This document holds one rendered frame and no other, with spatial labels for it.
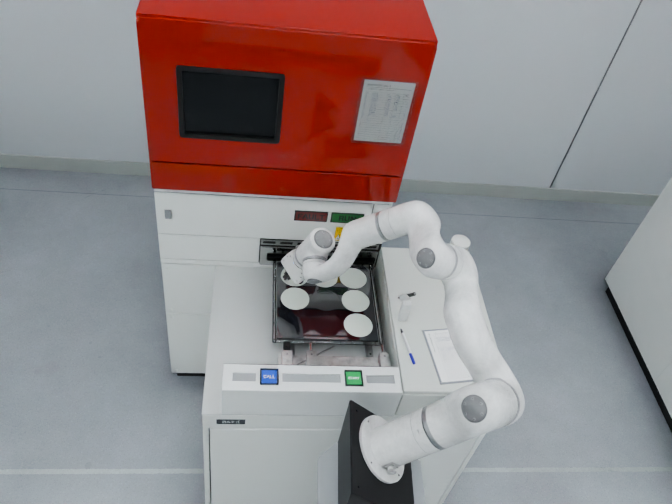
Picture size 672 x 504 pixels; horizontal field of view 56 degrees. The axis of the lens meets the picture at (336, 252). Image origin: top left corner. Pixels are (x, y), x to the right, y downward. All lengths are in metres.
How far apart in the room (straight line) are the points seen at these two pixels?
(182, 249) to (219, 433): 0.68
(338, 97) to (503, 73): 2.05
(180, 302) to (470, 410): 1.41
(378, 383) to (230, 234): 0.76
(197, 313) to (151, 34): 1.24
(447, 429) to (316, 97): 0.99
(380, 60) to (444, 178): 2.41
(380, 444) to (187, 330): 1.23
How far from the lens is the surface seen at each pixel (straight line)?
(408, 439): 1.74
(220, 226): 2.28
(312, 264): 1.92
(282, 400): 1.99
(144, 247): 3.66
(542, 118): 4.09
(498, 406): 1.58
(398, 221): 1.78
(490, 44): 3.71
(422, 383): 2.03
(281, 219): 2.25
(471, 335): 1.66
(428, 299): 2.25
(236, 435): 2.17
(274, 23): 1.79
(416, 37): 1.84
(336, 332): 2.16
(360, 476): 1.75
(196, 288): 2.54
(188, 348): 2.86
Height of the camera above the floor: 2.61
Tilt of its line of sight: 45 degrees down
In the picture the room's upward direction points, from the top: 11 degrees clockwise
